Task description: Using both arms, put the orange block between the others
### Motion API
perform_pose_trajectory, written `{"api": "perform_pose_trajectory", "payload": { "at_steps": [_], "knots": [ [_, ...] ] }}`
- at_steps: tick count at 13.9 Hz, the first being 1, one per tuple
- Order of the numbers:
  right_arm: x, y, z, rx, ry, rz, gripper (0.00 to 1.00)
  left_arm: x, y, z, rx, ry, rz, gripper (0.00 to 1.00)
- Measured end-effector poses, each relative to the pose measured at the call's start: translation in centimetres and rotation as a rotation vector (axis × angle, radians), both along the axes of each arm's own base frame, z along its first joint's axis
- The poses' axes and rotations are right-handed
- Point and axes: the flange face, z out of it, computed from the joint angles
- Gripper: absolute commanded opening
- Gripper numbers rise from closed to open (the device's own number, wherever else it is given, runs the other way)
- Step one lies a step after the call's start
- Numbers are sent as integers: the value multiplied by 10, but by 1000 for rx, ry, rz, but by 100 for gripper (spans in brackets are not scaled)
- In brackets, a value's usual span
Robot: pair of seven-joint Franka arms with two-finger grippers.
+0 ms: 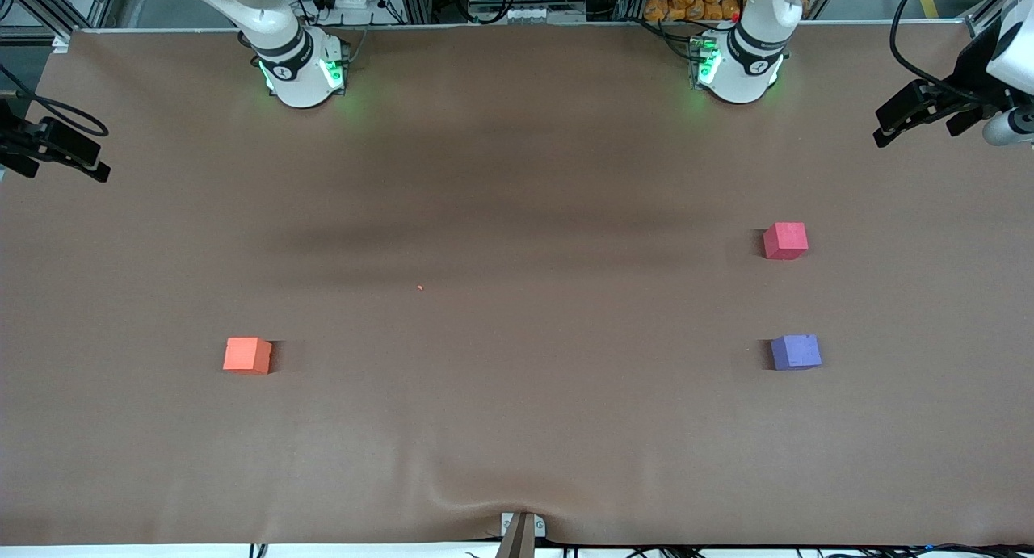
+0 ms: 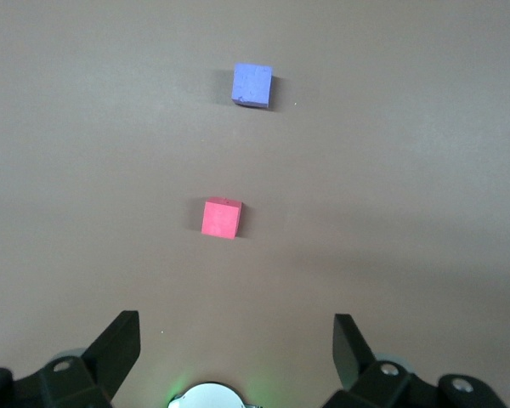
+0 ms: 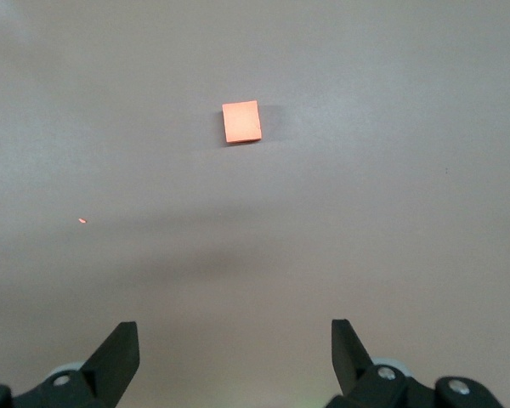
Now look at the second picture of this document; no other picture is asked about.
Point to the red foam block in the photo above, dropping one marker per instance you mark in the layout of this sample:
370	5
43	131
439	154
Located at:
221	219

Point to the purple foam block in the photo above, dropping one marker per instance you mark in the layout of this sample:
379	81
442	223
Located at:
251	85

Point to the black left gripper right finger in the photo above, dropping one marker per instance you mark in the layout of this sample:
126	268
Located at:
357	374

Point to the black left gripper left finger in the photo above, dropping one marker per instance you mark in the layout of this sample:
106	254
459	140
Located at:
106	365

